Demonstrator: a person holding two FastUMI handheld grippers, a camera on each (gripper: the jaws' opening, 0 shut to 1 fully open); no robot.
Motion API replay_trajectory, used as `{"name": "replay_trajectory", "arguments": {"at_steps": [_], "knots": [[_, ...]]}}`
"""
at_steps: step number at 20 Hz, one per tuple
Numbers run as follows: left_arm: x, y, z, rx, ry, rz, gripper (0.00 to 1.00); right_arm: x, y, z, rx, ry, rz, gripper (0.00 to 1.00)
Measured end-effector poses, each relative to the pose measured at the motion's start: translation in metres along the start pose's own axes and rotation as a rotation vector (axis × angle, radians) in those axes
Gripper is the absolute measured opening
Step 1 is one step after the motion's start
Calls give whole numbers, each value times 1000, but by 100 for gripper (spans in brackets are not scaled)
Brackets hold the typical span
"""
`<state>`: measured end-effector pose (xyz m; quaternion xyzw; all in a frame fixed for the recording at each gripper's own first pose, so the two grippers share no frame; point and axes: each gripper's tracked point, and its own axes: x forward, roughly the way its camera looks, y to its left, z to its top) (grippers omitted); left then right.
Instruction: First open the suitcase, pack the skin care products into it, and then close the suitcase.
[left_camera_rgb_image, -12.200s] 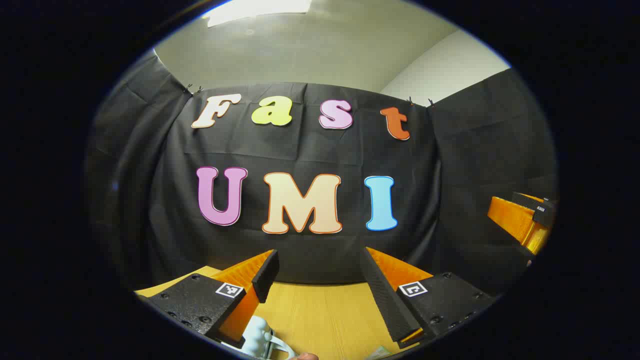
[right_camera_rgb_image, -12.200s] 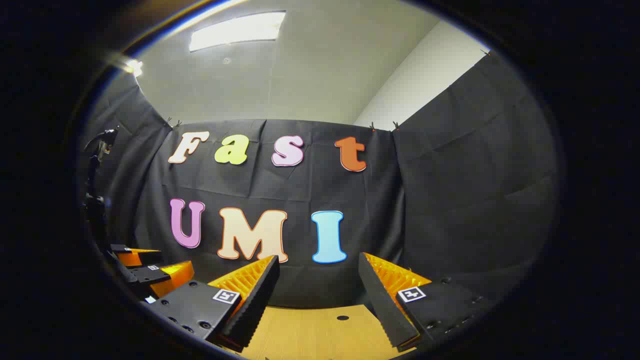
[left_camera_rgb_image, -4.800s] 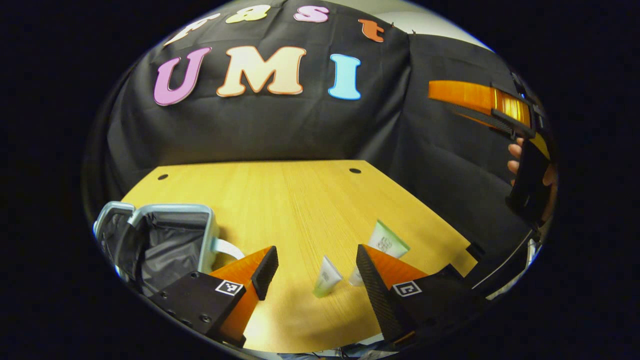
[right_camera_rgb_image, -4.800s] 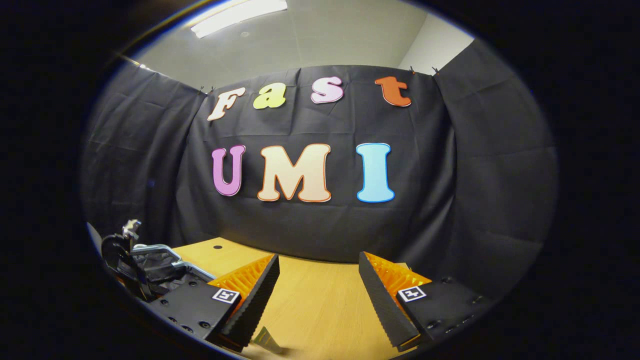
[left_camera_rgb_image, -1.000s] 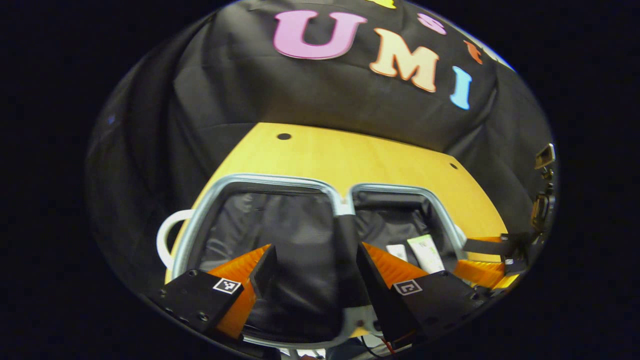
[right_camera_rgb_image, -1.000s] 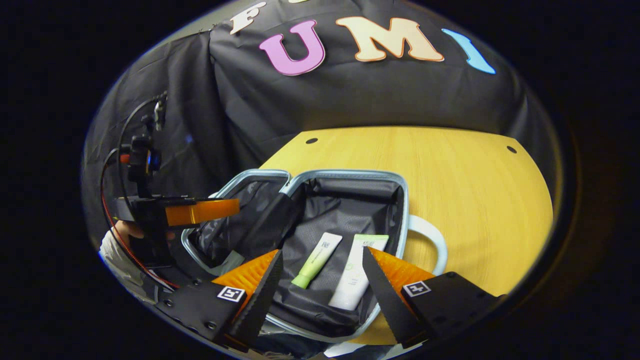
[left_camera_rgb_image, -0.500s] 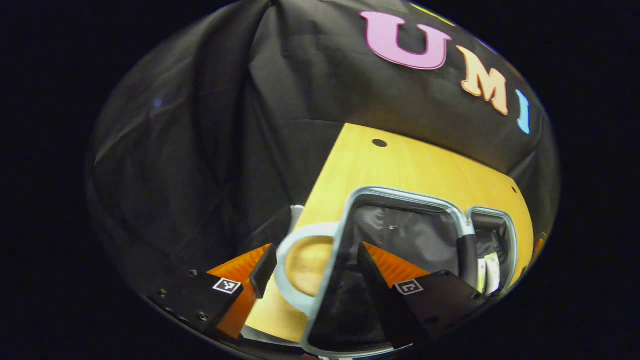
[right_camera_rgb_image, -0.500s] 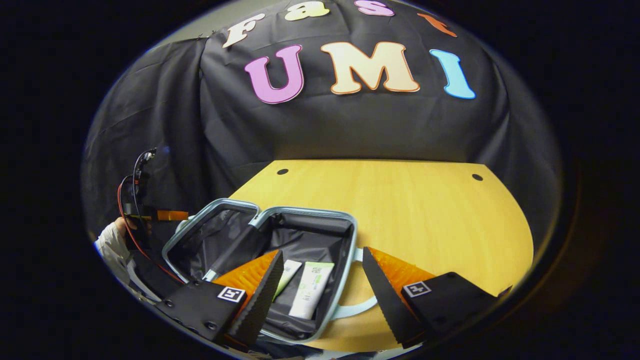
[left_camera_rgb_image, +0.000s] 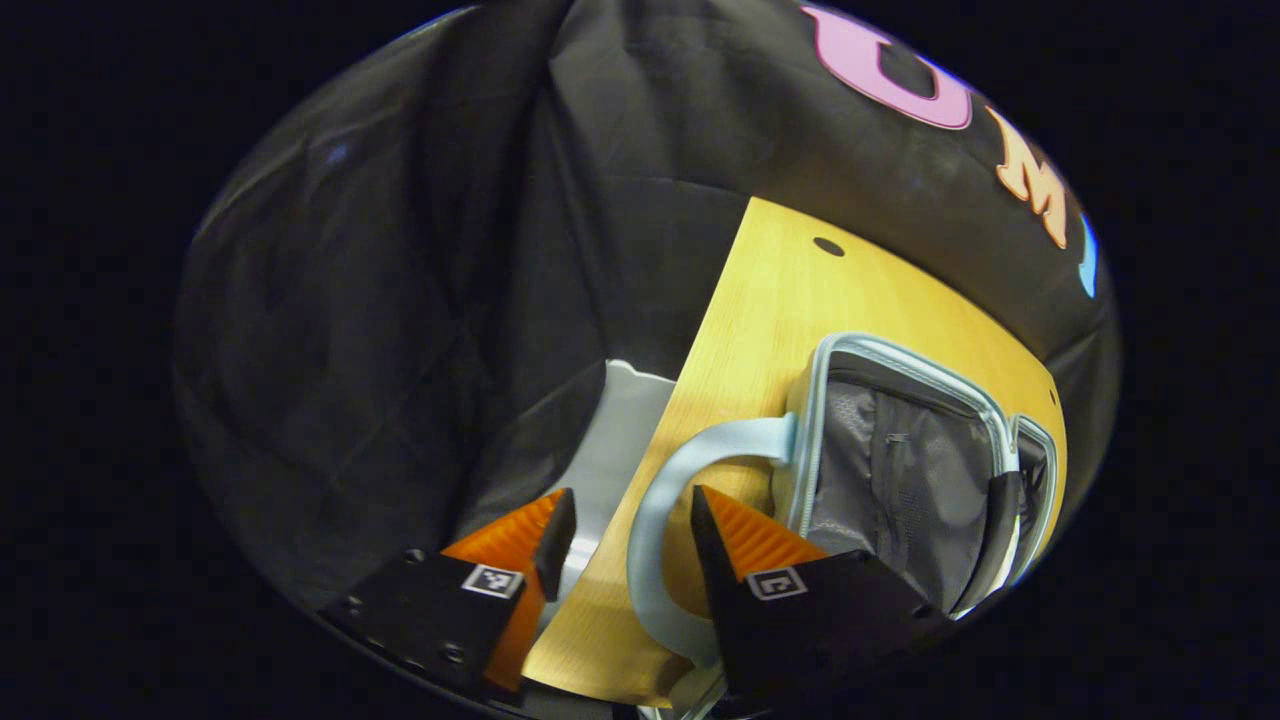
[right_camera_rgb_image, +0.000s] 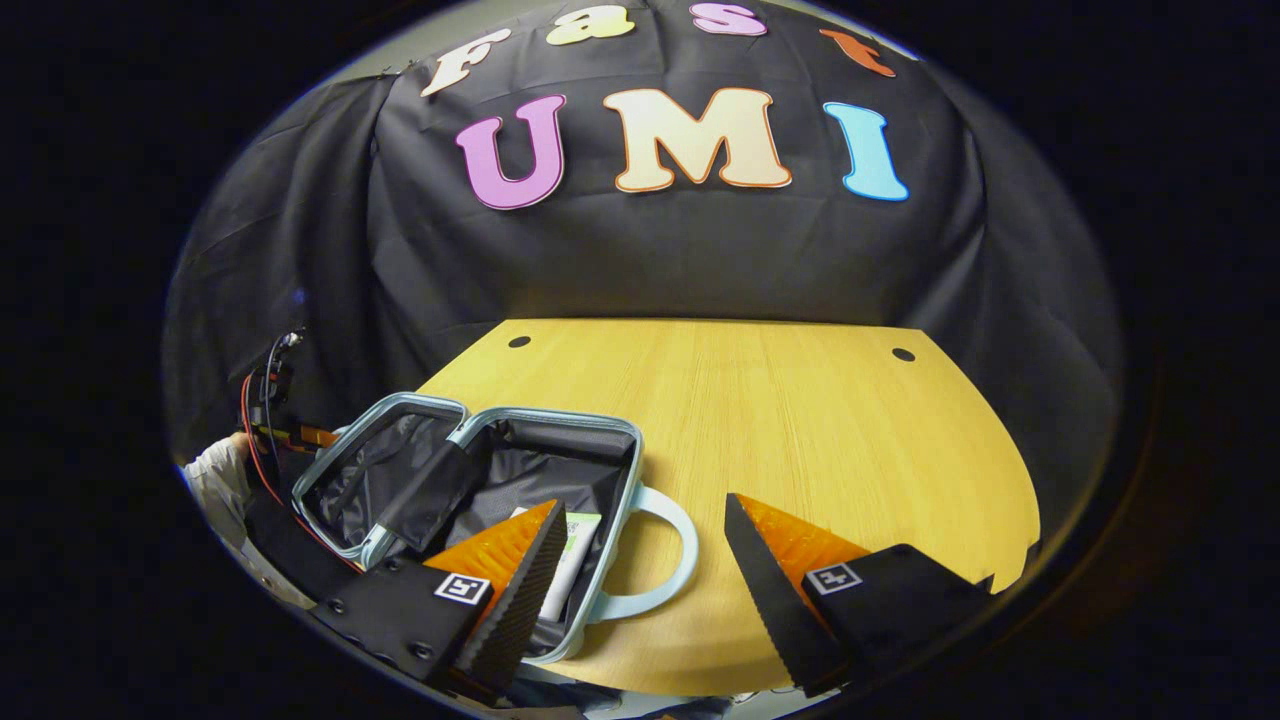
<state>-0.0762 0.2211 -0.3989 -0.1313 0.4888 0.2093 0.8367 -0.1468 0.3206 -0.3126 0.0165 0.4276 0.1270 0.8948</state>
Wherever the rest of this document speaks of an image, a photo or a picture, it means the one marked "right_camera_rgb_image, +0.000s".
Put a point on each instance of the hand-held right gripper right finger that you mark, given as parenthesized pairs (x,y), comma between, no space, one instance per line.
(775,610)

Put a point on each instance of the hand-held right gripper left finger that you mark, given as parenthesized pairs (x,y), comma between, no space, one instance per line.
(520,610)

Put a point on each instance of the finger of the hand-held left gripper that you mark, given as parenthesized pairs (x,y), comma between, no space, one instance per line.
(315,436)
(285,545)

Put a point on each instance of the white green skin care tube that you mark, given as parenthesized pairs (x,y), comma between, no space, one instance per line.
(572,570)

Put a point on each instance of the light blue suitcase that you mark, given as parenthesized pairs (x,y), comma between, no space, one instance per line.
(540,470)

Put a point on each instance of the black backdrop cloth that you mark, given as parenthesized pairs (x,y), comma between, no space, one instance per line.
(700,250)

